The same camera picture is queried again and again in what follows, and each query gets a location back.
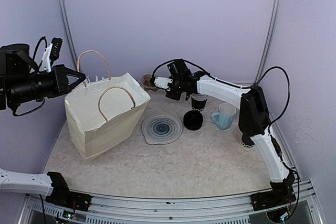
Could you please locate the brown cardboard cup carrier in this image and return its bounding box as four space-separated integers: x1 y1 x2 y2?
141 74 158 92

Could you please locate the cream paper bag with handles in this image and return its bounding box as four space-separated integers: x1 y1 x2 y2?
64 50 152 164

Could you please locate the black paper coffee cup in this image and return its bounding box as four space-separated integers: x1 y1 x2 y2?
240 134 255 149

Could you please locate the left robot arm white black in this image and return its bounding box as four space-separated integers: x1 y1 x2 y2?
1 37 86 206

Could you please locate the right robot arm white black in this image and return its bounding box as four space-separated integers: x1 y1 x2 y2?
150 59 295 205

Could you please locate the stack of paper cups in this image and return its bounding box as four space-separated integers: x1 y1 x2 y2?
191 94 208 112

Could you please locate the cup of white straws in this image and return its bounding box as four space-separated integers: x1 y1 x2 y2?
86 76 106 83

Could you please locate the stack of black lids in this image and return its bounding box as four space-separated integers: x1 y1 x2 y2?
183 110 203 131

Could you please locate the grey spiral pattern plate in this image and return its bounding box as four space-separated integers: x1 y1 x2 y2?
141 113 183 145

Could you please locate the light blue ceramic mug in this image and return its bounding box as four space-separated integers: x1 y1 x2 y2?
211 103 237 130

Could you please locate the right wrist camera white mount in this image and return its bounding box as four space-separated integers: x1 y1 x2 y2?
154 77 173 90

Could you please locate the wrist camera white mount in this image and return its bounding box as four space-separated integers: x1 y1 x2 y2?
154 77 173 90
39 37 62 72

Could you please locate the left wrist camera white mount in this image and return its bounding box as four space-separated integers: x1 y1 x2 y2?
39 37 62 72

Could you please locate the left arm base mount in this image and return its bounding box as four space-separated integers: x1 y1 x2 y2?
45 191 91 212

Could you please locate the aluminium front rail frame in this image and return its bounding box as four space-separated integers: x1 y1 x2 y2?
18 179 322 224

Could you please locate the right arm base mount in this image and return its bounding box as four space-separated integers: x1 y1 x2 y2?
250 190 296 211

